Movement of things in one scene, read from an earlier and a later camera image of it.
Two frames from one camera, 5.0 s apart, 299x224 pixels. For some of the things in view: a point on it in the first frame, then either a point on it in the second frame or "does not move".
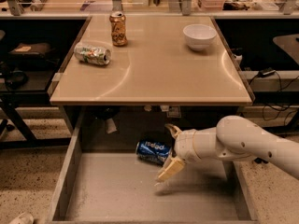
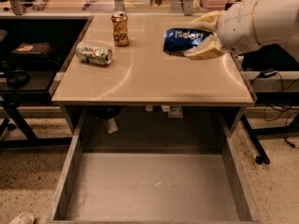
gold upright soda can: x=118 y=28 does not move
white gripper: x=184 y=146 → x=237 y=26
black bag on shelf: x=34 y=55 does not move
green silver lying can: x=91 y=53 does not move
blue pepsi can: x=153 y=150 → x=177 y=40
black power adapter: x=266 y=72 does not move
